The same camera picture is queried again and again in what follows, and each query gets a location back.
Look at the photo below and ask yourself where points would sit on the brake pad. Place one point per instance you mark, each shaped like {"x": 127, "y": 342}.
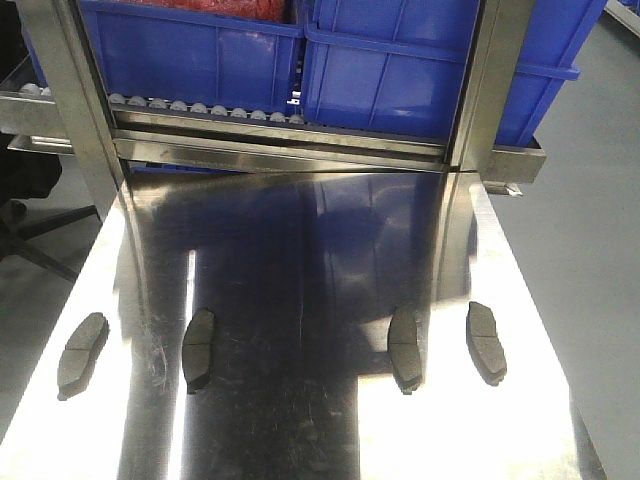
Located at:
{"x": 404, "y": 352}
{"x": 484, "y": 345}
{"x": 197, "y": 350}
{"x": 81, "y": 351}

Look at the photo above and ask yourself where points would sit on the right blue plastic bin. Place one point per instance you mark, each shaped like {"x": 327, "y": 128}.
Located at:
{"x": 398, "y": 66}

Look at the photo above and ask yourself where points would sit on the blue plastic bin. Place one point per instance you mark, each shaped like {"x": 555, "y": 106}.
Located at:
{"x": 398, "y": 66}
{"x": 196, "y": 57}

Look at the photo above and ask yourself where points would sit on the left blue plastic bin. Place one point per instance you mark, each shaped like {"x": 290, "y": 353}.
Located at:
{"x": 196, "y": 57}

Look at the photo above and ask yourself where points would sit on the black office chair base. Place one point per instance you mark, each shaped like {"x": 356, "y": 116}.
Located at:
{"x": 15, "y": 235}

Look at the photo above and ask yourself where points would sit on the stainless steel rack frame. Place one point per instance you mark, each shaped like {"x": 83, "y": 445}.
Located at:
{"x": 77, "y": 119}

